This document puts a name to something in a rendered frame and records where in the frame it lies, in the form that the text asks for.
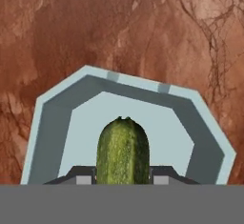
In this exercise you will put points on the green squash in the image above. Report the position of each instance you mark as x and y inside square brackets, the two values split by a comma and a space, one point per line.
[122, 153]

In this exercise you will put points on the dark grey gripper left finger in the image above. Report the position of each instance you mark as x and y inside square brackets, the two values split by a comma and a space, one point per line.
[81, 173]

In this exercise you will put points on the pale blue tupperware container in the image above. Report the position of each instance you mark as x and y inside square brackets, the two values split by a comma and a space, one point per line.
[54, 132]

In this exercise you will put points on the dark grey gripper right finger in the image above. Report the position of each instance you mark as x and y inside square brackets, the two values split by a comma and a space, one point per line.
[163, 173]

